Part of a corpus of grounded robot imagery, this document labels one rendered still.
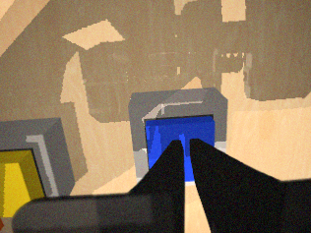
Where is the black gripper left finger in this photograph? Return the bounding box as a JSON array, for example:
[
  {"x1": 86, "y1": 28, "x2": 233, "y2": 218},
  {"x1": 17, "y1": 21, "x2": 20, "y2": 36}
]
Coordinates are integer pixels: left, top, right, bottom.
[{"x1": 12, "y1": 140, "x2": 186, "y2": 233}]

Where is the blue button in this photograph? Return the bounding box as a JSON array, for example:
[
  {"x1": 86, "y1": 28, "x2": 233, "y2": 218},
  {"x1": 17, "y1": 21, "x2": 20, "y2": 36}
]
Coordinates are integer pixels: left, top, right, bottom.
[{"x1": 128, "y1": 87, "x2": 228, "y2": 187}]

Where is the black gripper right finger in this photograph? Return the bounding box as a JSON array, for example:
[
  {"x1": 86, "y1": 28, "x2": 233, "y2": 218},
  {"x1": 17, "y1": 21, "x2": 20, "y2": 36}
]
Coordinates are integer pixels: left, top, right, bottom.
[{"x1": 190, "y1": 139, "x2": 311, "y2": 233}]

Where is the yellow button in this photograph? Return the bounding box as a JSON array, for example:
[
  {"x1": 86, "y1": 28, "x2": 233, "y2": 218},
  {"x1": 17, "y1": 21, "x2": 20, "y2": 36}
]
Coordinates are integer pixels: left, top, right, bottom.
[{"x1": 0, "y1": 117, "x2": 76, "y2": 218}]

